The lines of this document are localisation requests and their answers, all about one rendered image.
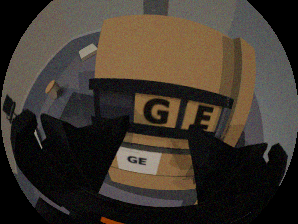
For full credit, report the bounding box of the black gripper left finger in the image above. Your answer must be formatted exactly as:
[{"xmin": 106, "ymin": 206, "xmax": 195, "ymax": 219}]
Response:
[{"xmin": 40, "ymin": 113, "xmax": 129, "ymax": 193}]

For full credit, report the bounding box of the white paper label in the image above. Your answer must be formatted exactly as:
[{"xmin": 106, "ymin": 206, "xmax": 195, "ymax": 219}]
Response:
[{"xmin": 116, "ymin": 147, "xmax": 162, "ymax": 175}]

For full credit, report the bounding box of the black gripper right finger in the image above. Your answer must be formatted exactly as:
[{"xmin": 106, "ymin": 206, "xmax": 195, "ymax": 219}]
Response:
[{"xmin": 186, "ymin": 124, "xmax": 267, "ymax": 204}]

